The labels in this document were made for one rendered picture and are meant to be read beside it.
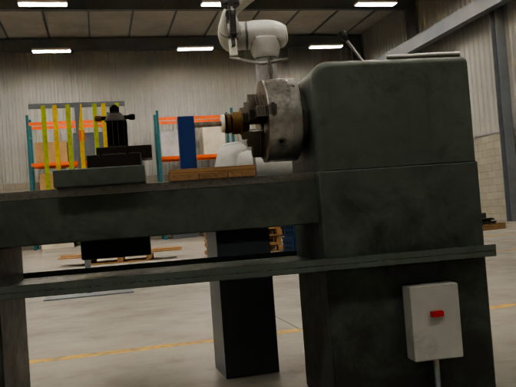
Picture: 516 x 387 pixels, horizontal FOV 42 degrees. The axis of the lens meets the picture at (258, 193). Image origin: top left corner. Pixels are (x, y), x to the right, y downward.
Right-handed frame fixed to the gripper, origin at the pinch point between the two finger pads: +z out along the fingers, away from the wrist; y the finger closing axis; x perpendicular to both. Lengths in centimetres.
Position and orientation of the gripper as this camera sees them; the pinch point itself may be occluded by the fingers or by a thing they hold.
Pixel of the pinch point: (233, 47)
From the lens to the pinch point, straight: 266.7
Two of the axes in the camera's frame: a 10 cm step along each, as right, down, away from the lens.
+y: 1.4, -0.9, -9.9
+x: 9.9, -0.7, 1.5
